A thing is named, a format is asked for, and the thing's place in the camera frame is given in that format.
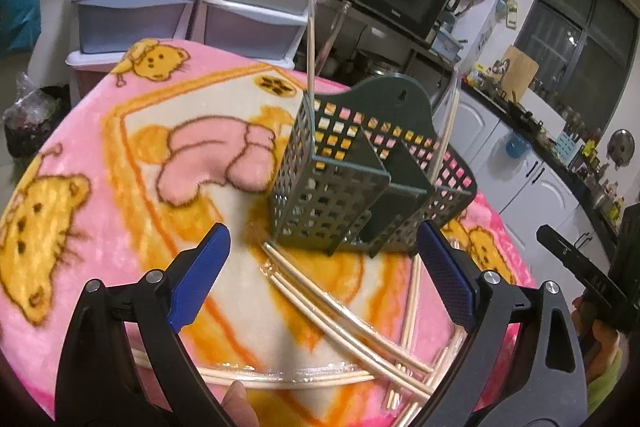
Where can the light blue box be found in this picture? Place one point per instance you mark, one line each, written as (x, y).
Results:
(445, 47)

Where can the green plastic utensil holder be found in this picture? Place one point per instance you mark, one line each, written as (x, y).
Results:
(330, 192)

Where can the black trash bag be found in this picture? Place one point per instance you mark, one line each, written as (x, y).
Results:
(30, 122)

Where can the white kitchen cabinets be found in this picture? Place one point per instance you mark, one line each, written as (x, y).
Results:
(530, 187)

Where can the pink printed bear blanket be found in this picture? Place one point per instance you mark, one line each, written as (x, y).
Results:
(100, 132)

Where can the blue hanging basket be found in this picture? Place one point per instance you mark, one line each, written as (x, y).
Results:
(517, 147)

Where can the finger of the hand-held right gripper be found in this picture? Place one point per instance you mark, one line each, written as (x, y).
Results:
(575, 262)

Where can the person's left hand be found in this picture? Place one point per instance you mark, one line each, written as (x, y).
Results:
(240, 407)

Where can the hanging metal pan lid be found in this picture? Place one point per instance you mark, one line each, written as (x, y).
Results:
(622, 149)

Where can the metal shelf rack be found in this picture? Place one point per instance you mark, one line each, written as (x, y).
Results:
(425, 57)

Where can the dark kitchen window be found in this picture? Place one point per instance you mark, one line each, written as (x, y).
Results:
(565, 22)

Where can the blue knife block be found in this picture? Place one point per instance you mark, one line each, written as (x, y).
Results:
(567, 149)

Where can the wooden cutting board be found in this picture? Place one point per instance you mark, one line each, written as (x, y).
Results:
(520, 74)

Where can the metal kitchen faucet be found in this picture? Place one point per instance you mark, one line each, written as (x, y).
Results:
(500, 67)

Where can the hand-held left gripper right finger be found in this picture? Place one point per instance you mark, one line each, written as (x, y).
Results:
(445, 272)

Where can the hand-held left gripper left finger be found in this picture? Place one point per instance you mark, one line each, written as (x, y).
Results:
(200, 277)

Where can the person's right hand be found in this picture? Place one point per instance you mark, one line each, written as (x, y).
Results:
(585, 319)

